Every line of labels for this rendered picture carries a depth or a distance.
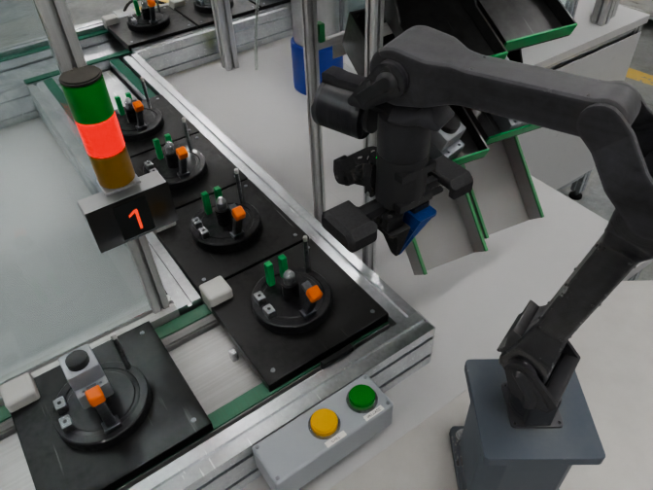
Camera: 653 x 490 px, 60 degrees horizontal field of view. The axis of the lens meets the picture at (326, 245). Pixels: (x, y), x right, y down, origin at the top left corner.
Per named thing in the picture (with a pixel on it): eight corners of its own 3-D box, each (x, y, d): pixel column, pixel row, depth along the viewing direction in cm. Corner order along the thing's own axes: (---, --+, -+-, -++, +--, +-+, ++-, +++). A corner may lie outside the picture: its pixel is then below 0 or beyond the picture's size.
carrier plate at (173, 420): (214, 429, 85) (211, 422, 83) (51, 528, 75) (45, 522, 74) (152, 327, 99) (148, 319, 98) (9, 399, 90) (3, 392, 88)
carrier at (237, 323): (388, 320, 98) (392, 270, 90) (269, 393, 89) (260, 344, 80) (310, 244, 113) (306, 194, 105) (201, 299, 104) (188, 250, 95)
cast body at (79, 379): (115, 394, 81) (99, 365, 76) (85, 410, 79) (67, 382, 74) (94, 355, 86) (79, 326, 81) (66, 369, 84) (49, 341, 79)
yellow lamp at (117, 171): (141, 180, 78) (131, 150, 75) (105, 193, 76) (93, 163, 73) (127, 163, 81) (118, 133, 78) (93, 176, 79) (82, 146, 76)
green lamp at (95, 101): (120, 116, 72) (108, 80, 68) (81, 129, 70) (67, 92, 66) (106, 100, 75) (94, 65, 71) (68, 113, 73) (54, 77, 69)
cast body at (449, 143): (459, 155, 91) (475, 129, 85) (439, 168, 90) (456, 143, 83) (423, 119, 93) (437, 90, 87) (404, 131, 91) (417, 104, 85)
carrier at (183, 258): (309, 243, 113) (305, 193, 105) (200, 297, 104) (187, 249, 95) (250, 185, 128) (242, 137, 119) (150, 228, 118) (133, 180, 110)
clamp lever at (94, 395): (120, 423, 80) (103, 394, 75) (106, 431, 80) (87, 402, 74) (111, 405, 83) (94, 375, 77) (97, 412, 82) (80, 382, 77)
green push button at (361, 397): (380, 404, 86) (380, 397, 85) (360, 418, 85) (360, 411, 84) (363, 386, 89) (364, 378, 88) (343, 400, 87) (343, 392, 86)
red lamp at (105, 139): (130, 150, 75) (120, 117, 72) (93, 163, 73) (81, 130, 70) (118, 133, 78) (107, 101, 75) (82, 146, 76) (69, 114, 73)
